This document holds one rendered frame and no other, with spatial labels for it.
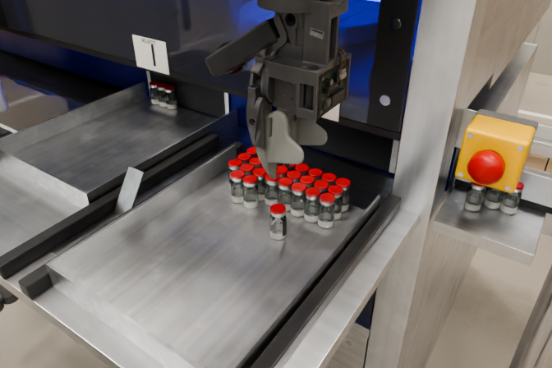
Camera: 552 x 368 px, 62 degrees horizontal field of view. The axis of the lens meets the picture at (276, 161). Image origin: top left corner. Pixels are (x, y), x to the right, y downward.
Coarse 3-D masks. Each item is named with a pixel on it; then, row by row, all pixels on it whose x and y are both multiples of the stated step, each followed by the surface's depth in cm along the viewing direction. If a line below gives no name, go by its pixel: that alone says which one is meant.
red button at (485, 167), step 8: (480, 152) 55; (488, 152) 54; (472, 160) 54; (480, 160) 54; (488, 160) 53; (496, 160) 53; (472, 168) 55; (480, 168) 54; (488, 168) 53; (496, 168) 53; (504, 168) 54; (472, 176) 55; (480, 176) 54; (488, 176) 54; (496, 176) 53; (488, 184) 55
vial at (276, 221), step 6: (270, 216) 60; (276, 216) 59; (282, 216) 59; (270, 222) 60; (276, 222) 59; (282, 222) 59; (270, 228) 60; (276, 228) 60; (282, 228) 60; (270, 234) 61; (276, 234) 60; (282, 234) 60
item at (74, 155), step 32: (128, 96) 98; (32, 128) 82; (64, 128) 87; (96, 128) 89; (128, 128) 89; (160, 128) 89; (192, 128) 89; (224, 128) 87; (0, 160) 77; (32, 160) 78; (64, 160) 78; (96, 160) 78; (128, 160) 78; (160, 160) 75; (64, 192) 68; (96, 192) 66
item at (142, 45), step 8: (136, 40) 84; (144, 40) 83; (152, 40) 81; (136, 48) 85; (144, 48) 84; (160, 48) 81; (136, 56) 86; (144, 56) 84; (152, 56) 83; (160, 56) 82; (144, 64) 86; (152, 64) 84; (160, 64) 83; (160, 72) 84; (168, 72) 83
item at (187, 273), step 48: (192, 192) 70; (96, 240) 57; (144, 240) 61; (192, 240) 61; (240, 240) 61; (288, 240) 61; (336, 240) 61; (96, 288) 54; (144, 288) 54; (192, 288) 54; (240, 288) 54; (288, 288) 54; (144, 336) 45; (192, 336) 48; (240, 336) 48
